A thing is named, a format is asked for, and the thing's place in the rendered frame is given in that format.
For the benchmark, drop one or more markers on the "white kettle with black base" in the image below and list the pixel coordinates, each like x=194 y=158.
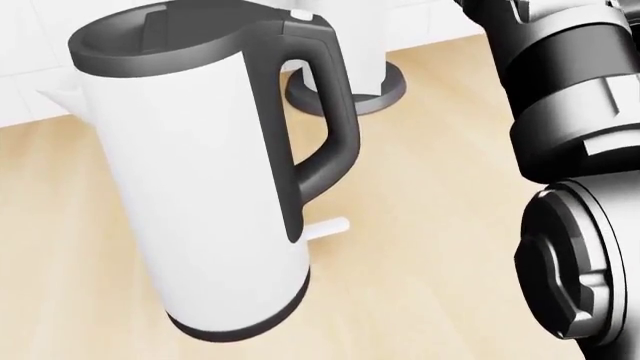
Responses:
x=367 y=48

